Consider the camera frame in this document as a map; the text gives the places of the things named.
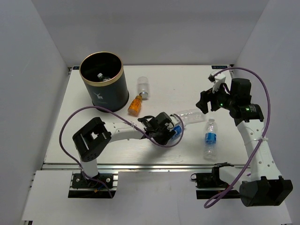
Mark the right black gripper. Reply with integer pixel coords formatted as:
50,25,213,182
196,81,236,114

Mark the large clear unlabelled bottle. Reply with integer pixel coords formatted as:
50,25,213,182
172,108,206,127

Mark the clear bottle dark blue label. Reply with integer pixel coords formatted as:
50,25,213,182
171,125,182,141

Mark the small clear bottle blue label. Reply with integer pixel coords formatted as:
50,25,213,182
203,118,218,161

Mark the orange juice plastic bottle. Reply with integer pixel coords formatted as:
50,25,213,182
127,95,143,117

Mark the clear bottle green-blue label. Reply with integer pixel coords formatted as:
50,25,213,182
97,73,111,82

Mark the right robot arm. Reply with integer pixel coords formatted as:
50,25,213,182
196,78,293,209

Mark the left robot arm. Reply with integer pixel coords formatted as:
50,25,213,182
73,112,181,187

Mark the dark green cylindrical bin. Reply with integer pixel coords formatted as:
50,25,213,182
79,52,129,112

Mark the clear bottle with silver cap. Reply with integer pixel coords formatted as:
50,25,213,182
137,76,150,100

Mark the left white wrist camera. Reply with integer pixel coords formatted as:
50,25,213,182
168,114,182,129

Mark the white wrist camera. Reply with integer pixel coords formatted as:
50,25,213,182
208,71,226,93
168,114,182,129

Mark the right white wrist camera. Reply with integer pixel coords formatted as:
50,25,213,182
208,71,226,93

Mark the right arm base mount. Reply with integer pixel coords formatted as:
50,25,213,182
190,162,240,200

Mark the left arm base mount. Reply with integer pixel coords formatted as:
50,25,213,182
68,173,117,199

